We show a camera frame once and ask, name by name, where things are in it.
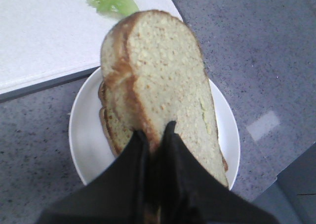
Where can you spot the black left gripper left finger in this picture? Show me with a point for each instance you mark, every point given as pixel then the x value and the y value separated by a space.
pixel 115 197

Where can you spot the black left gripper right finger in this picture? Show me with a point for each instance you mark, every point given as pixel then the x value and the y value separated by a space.
pixel 190 195

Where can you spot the green lettuce leaf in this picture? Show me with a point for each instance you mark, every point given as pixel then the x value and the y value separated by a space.
pixel 123 7

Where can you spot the white round plate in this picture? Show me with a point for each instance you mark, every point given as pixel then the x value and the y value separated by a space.
pixel 91 152

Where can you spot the white cutting board black rim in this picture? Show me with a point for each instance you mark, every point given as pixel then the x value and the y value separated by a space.
pixel 46 42

